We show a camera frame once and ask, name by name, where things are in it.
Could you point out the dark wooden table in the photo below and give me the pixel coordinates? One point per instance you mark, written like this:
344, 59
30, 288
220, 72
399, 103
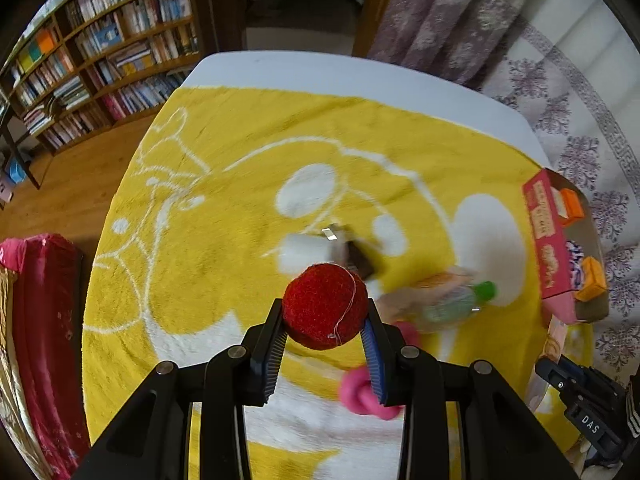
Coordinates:
22, 160

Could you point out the yellow and white towel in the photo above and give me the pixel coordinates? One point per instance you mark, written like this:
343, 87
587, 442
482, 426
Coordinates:
200, 260

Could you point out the small orange toy cube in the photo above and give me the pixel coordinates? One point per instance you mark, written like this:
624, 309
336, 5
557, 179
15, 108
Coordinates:
591, 280

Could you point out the white floral sofa cover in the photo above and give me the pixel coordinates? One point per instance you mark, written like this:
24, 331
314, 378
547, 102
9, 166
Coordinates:
575, 110

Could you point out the wooden bookshelf with books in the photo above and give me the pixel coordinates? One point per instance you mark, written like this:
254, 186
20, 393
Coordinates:
125, 25

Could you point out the red ball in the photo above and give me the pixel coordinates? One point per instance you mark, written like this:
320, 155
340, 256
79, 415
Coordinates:
320, 305

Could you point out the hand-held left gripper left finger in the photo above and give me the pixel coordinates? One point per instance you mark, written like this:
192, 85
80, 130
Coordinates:
272, 355

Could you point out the patterned quilt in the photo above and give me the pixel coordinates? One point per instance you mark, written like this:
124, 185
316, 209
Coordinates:
15, 385

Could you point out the pink plastic-wrapped packet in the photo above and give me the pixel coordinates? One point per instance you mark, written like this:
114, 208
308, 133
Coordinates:
425, 282

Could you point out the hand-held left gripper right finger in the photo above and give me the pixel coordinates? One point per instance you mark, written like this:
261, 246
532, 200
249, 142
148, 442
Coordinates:
374, 360

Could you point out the pink leopard print cloth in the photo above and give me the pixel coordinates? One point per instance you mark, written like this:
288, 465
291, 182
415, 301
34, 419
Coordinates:
575, 260

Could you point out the clear bottle with green cap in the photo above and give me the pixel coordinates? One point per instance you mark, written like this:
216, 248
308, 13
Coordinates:
450, 310

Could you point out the pink cardboard box container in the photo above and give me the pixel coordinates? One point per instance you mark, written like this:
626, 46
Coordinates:
547, 240

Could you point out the white roll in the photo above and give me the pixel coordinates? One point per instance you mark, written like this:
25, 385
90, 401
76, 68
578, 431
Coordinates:
305, 252

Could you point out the mauve floral curtain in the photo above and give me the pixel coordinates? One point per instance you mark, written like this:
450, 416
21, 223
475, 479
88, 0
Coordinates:
440, 20

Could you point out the small brown square box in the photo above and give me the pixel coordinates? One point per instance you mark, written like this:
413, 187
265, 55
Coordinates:
357, 257

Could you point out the large orange toy cube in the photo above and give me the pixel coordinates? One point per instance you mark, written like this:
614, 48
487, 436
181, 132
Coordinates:
570, 205

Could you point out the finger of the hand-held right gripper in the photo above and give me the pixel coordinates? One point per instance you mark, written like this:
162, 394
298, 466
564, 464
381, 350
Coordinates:
557, 377

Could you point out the blue bin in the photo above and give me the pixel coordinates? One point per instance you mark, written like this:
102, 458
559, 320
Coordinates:
16, 172

